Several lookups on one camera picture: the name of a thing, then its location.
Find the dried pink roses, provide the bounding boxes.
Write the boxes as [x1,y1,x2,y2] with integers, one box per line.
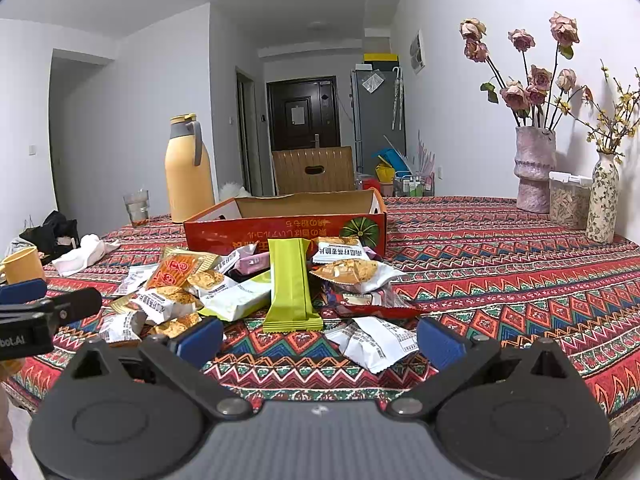
[459,12,592,131]

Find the white blue biscuit packet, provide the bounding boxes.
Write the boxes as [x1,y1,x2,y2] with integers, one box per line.
[321,283,424,320]

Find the red cardboard snack box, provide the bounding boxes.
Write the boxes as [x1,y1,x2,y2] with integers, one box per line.
[183,188,387,256]

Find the green snack bar packet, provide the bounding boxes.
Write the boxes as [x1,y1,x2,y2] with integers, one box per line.
[262,238,323,333]

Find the wall electrical panel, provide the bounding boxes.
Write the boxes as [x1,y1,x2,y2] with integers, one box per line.
[409,29,425,74]

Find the clear plastic storage jar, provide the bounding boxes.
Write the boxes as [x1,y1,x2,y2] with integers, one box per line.
[549,171,592,230]

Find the glass cup with drink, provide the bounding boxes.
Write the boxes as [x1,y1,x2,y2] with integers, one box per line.
[122,190,150,226]

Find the white printed sachet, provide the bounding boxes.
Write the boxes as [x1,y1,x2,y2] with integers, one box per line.
[113,263,158,297]

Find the white barcode cracker packet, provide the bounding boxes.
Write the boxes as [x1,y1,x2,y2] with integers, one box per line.
[311,236,369,264]

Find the floral ceramic vase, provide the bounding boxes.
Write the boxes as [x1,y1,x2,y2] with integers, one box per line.
[586,153,620,244]

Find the clear cracker packet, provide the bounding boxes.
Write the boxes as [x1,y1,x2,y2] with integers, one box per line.
[310,259,405,294]

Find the yellow box on fridge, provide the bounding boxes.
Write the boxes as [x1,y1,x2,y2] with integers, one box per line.
[362,52,398,64]

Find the yellow thermos jug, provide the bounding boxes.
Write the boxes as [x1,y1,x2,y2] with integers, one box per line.
[165,113,215,223]

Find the yellow blossom branches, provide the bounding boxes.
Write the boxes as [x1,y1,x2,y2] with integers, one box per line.
[555,61,639,164]

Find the pink textured vase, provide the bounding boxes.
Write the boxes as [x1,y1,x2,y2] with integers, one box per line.
[513,126,556,214]

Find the orange red snack packet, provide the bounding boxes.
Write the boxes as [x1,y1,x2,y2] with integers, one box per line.
[144,247,220,290]

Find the wire rack with bottles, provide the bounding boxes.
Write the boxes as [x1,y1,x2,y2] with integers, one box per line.
[393,172,435,197]

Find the grey refrigerator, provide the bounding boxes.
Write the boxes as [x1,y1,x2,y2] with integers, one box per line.
[350,68,406,174]

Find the yellow mug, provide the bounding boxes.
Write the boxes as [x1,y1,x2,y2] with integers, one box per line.
[1,246,46,285]

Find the small cracker packet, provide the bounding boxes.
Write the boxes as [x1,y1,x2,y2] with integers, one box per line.
[184,270,236,298]

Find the white snack sachet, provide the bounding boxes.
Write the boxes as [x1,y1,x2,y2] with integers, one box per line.
[323,316,419,374]

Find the white green snack packet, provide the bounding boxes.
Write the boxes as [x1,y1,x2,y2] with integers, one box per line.
[198,271,271,322]

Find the dark entrance door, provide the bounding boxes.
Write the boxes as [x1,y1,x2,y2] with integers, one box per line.
[267,76,341,151]

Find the patterned red tablecloth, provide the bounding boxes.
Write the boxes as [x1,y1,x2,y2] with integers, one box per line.
[3,196,639,452]

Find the white crumpled cloth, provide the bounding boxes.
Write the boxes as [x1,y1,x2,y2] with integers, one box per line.
[52,234,120,278]

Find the wooden chair back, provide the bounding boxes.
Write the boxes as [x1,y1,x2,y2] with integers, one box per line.
[272,146,356,195]

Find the pink snack packet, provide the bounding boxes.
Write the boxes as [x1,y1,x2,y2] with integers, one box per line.
[233,252,270,276]

